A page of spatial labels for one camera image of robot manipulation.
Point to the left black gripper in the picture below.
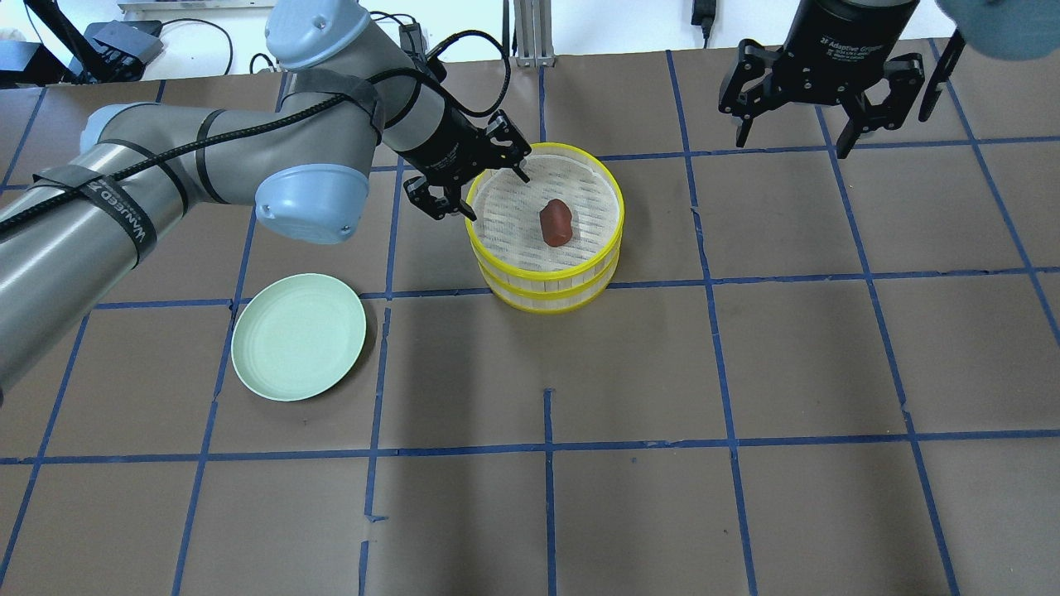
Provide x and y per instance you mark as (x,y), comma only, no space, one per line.
(445,146)

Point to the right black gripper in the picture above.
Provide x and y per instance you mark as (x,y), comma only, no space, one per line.
(836,41)

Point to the yellow steamer layer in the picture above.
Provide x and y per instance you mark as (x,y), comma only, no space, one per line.
(508,228)
(549,293)

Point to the brown steamed bun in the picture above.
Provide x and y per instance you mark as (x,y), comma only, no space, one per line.
(556,223)

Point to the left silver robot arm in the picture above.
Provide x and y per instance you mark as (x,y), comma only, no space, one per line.
(80,228)

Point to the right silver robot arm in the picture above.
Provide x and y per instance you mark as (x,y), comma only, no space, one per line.
(1004,30)

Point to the black power adapter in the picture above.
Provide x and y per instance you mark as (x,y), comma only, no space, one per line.
(412,41)

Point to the light green plate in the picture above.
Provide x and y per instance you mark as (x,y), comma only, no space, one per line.
(298,337)

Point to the aluminium frame post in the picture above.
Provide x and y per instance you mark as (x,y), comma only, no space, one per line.
(533,32)

